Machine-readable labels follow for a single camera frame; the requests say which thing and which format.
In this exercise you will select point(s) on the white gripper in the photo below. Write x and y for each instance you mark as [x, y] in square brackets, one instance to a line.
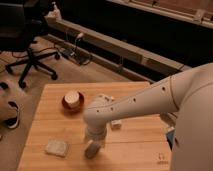
[91, 136]

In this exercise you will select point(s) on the grey eraser block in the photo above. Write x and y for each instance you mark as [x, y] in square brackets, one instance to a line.
[93, 150]

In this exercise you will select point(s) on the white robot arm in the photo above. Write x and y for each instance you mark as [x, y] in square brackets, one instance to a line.
[189, 94]

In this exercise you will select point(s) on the grey sponge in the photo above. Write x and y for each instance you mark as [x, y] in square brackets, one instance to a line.
[57, 147]

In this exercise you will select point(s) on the white tube of paste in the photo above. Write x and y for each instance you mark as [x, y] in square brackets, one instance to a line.
[114, 124]

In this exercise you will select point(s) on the black and white shoe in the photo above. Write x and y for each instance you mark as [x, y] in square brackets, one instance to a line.
[13, 121]

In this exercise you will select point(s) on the blue power strip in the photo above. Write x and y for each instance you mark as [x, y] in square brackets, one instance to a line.
[68, 53]

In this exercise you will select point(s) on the white spray bottle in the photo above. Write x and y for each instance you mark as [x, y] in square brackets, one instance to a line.
[55, 13]

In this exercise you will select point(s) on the black office chair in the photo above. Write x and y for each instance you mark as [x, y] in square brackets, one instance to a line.
[21, 21]

